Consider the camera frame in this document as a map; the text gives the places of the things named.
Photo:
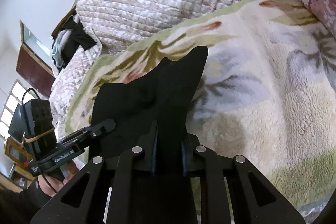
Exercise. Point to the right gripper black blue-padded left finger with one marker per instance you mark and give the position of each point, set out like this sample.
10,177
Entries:
101,191

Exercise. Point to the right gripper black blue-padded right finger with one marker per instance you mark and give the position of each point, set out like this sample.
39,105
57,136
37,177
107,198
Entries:
232,189

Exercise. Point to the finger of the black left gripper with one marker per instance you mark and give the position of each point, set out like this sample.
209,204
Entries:
102,128

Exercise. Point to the black pants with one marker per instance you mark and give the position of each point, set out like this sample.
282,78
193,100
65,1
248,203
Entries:
158,101

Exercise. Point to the person's left forearm black sleeve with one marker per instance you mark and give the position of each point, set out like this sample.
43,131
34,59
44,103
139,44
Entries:
21,207

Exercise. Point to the person's left hand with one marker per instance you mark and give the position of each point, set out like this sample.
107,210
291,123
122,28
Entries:
50,185

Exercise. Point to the pile of dark clothes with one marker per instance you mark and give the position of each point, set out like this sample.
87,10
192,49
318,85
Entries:
67,37

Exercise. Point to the dark red wooden cabinet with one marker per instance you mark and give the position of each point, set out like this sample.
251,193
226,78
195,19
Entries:
35,71

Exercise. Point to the floral fleece blanket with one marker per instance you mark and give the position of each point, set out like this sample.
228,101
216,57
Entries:
267,90

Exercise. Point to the black camera box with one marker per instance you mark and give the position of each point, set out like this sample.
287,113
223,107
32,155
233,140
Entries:
32,125

